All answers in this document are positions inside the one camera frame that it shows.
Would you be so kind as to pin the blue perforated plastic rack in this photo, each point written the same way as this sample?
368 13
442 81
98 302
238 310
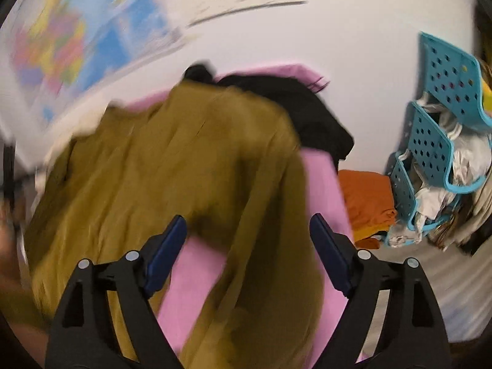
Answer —
430 142

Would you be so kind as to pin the black garment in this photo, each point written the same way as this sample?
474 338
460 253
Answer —
307 115

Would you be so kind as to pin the olive green garment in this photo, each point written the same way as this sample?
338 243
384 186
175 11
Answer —
173 153

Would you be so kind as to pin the pink blanket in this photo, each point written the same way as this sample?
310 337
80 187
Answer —
192 273

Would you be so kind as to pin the orange folded cloth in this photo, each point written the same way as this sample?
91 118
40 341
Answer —
367 196

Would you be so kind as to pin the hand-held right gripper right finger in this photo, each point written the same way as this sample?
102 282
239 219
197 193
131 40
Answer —
330 257

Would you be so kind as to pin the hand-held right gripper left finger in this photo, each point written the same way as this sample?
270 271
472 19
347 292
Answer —
165 257

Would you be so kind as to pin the colourful wall map poster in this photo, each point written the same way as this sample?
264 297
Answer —
77 34

